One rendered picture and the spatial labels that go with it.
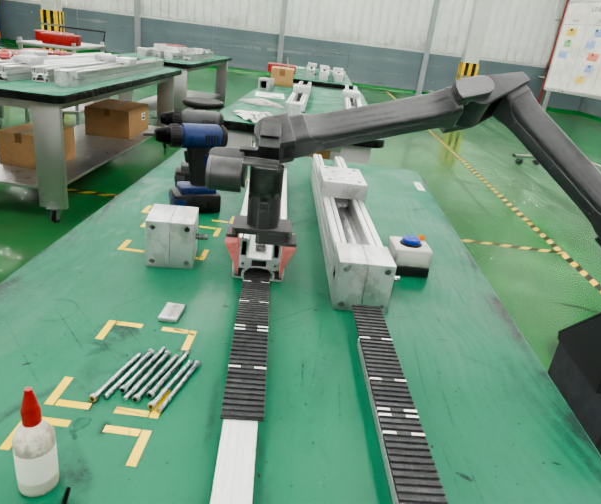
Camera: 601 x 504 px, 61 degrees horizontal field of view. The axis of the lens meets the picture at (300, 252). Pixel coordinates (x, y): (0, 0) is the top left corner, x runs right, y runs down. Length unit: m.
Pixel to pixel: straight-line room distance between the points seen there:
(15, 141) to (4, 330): 3.00
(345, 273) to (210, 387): 0.32
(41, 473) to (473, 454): 0.48
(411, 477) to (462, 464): 0.10
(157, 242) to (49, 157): 2.34
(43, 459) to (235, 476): 0.18
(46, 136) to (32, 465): 2.80
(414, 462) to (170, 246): 0.61
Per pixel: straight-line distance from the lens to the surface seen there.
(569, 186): 1.01
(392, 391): 0.70
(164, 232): 0.99
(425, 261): 1.10
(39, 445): 0.57
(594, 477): 0.75
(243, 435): 0.60
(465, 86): 0.97
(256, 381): 0.67
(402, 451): 0.62
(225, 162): 0.85
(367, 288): 0.91
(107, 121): 4.78
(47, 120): 3.25
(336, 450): 0.65
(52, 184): 3.34
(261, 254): 0.99
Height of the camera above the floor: 1.22
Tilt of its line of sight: 23 degrees down
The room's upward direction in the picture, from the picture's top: 7 degrees clockwise
